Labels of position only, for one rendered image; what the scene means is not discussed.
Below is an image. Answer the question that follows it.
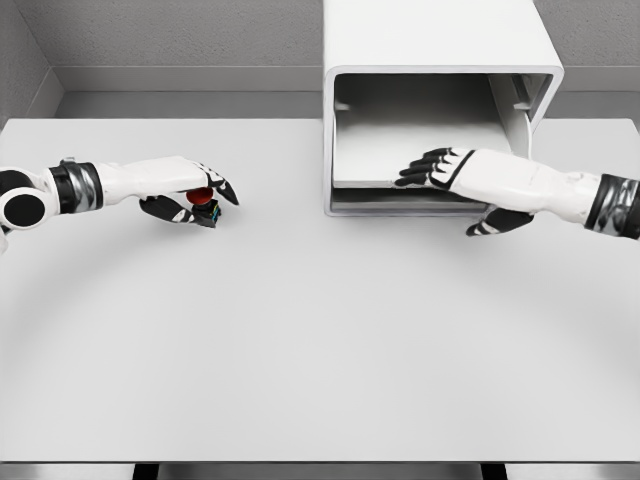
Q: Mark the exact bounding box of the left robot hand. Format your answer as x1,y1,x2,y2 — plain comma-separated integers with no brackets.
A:
131,155,241,228

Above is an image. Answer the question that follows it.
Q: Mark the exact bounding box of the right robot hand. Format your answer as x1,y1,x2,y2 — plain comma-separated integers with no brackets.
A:
394,146,547,238

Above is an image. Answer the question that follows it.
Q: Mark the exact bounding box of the red button black load switch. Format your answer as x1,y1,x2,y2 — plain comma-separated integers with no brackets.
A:
184,185,222,231

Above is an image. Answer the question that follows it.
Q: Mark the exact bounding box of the white tabletop storage cabinet shell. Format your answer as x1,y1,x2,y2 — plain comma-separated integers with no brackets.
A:
322,0,566,219

